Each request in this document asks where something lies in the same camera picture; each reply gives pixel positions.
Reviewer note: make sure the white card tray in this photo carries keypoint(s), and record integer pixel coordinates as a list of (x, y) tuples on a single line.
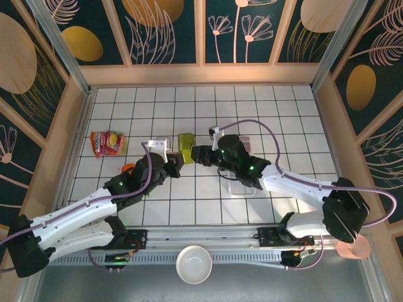
[(242, 188)]

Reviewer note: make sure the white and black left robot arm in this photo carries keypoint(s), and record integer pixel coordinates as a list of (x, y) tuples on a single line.
[(78, 210)]

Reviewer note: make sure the orange ball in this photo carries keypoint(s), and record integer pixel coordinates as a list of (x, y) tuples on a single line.
[(127, 167)]

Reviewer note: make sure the orange snack packet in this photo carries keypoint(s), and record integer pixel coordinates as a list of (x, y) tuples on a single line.
[(108, 143)]

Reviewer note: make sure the black controller board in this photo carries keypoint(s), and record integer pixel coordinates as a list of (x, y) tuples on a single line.
[(116, 258), (292, 258)]

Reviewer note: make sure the white bowl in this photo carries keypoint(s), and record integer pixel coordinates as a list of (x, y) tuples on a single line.
[(193, 264)]

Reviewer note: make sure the pink plastic cup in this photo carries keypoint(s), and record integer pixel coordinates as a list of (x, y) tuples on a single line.
[(359, 250)]

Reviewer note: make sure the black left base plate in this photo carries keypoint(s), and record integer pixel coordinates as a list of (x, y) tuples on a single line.
[(138, 239)]

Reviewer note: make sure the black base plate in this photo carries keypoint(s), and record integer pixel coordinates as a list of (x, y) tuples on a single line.
[(267, 237), (138, 239)]

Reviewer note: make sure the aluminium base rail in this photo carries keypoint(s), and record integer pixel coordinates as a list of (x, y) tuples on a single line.
[(201, 236)]

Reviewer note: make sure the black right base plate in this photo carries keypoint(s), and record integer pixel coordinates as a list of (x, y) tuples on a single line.
[(267, 237)]

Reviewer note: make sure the aluminium corner post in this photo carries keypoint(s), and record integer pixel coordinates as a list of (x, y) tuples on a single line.
[(63, 53), (333, 47)]

